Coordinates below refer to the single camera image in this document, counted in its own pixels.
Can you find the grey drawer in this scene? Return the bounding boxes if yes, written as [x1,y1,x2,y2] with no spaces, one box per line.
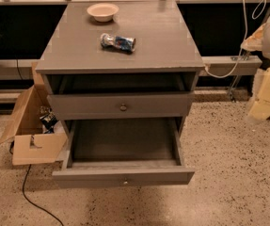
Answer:
[47,92,193,120]
[53,118,195,187]

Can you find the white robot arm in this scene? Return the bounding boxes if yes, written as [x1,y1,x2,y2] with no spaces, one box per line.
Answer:
[241,16,270,122]

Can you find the grey wooden drawer cabinet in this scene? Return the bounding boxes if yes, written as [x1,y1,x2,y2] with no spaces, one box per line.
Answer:
[37,1,204,126]

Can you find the crushed blue silver can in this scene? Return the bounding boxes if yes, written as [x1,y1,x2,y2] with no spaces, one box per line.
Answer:
[100,33,136,53]

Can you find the snack bags in box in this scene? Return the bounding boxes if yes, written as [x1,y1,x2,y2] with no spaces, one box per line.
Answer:
[40,106,57,134]

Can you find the white bowl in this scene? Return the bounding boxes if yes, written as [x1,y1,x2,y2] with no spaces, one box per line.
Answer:
[87,3,119,23]

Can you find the metal stand pole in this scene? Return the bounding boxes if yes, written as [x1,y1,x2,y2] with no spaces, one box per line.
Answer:
[227,0,270,103]

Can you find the open cardboard box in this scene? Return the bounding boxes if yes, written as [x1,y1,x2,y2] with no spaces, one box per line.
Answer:
[0,62,67,166]

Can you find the black floor cable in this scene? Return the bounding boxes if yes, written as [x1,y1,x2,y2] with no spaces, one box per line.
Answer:
[8,140,65,226]

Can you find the white hanging cable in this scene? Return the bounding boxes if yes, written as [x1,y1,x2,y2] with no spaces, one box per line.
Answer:
[204,0,267,79]

